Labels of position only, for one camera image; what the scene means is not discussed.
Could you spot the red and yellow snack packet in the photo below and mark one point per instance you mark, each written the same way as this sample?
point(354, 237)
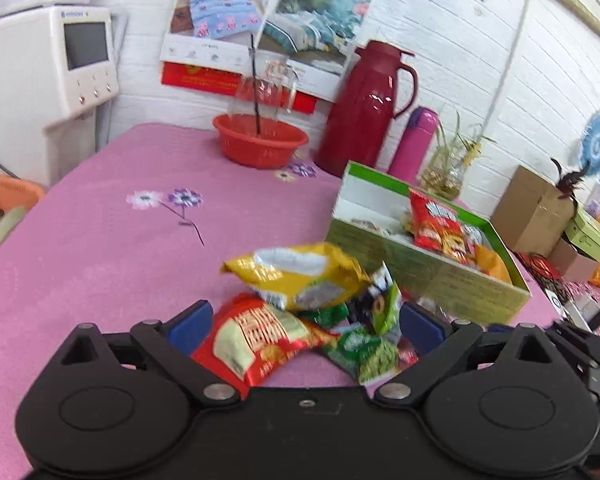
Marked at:
point(255, 340)

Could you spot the printed blanket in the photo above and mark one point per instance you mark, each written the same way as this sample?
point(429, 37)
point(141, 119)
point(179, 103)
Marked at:
point(580, 290)

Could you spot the small brown cardboard box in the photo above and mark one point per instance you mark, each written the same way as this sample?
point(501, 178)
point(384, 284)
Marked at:
point(575, 262)

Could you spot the red plastic basin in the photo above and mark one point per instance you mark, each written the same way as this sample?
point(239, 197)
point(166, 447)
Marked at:
point(260, 142)

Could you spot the glass pitcher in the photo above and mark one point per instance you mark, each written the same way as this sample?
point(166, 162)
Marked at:
point(267, 90)

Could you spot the black stirring stick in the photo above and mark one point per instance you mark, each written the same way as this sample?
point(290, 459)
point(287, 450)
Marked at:
point(255, 85)

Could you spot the red snack packet white lettering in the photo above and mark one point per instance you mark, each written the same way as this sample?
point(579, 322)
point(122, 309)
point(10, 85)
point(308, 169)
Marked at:
point(437, 225)

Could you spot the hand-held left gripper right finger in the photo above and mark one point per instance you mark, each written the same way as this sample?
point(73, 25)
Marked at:
point(422, 327)

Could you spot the large brown cardboard box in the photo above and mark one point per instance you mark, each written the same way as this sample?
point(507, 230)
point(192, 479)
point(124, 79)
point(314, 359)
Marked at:
point(530, 210)

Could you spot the white power strip with chargers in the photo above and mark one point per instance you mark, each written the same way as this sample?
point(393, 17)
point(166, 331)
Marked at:
point(582, 310)

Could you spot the pink thermos bottle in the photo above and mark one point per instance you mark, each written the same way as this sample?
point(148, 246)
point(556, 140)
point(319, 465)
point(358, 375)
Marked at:
point(412, 145)

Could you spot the pink floral tablecloth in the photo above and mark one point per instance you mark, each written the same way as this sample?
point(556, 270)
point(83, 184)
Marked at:
point(105, 260)

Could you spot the green and black snack packet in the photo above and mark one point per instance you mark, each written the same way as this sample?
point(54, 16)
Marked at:
point(380, 300)

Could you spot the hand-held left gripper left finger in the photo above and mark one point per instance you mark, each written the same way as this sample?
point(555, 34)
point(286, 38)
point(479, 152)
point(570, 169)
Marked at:
point(190, 325)

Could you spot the red wall calendar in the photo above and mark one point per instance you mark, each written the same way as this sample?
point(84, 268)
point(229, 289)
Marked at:
point(200, 77)

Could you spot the green lidded box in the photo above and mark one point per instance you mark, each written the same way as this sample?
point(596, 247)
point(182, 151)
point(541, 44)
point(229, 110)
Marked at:
point(587, 232)

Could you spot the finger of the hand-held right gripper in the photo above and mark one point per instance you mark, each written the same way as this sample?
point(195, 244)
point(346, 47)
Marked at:
point(590, 350)

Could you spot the green cardboard box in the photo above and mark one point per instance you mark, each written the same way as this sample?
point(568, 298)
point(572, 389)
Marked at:
point(460, 280)

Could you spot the dark red thermos jug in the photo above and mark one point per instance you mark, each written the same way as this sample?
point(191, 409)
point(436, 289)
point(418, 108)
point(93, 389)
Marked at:
point(360, 115)

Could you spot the plant in glass vase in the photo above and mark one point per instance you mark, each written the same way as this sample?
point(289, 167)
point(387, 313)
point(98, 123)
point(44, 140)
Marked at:
point(445, 170)

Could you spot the wall poster of bedding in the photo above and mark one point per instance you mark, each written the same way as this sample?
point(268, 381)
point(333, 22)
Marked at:
point(290, 15)

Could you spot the dark red leafy plant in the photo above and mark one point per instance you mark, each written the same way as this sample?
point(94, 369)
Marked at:
point(570, 180)

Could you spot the orange snack packet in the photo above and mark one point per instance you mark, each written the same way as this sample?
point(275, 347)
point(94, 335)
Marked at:
point(492, 262)

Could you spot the orange plastic basket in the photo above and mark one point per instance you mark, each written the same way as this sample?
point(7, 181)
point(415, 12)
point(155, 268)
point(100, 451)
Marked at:
point(10, 190)

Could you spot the white wall pipe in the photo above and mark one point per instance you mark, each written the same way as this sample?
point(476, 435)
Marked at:
point(512, 45)

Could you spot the white appliance with screen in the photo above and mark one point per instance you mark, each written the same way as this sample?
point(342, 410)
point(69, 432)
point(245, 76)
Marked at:
point(35, 75)

